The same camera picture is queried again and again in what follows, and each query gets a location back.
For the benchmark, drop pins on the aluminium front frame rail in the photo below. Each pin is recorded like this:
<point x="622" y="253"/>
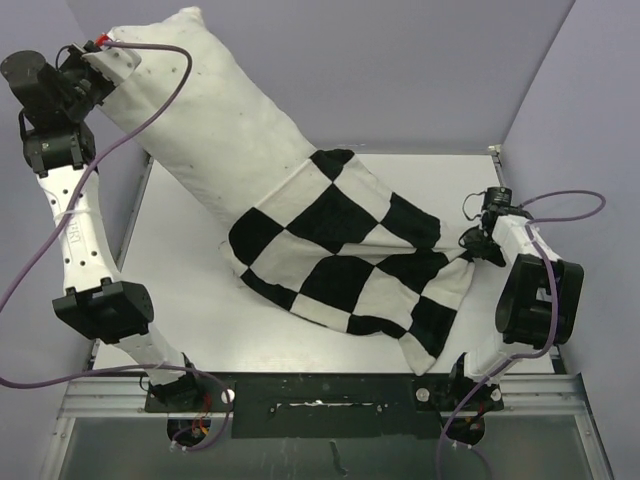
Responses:
<point x="127" y="395"/>

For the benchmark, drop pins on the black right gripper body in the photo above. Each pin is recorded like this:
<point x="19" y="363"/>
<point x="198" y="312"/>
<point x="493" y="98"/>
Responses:
<point x="480" y="244"/>

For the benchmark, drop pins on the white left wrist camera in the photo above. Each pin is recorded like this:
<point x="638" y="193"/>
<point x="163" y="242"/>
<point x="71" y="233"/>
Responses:
<point x="110" y="59"/>

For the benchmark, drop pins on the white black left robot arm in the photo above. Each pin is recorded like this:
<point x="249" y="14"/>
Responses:
<point x="60" y="149"/>

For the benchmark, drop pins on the black white checkered pillowcase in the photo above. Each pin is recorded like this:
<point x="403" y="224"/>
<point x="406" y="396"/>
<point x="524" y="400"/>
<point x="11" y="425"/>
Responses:
<point x="335" y="246"/>

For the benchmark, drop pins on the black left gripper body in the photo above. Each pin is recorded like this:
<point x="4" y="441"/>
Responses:
<point x="80" y="81"/>

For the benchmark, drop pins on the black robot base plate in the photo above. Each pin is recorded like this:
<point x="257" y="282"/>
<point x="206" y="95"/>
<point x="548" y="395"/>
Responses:
<point x="256" y="422"/>

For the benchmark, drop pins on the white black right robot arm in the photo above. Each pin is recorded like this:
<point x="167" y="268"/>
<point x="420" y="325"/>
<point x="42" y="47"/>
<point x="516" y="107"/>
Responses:
<point x="538" y="304"/>

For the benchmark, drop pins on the white pillow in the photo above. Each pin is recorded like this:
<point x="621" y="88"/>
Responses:
<point x="222" y="138"/>

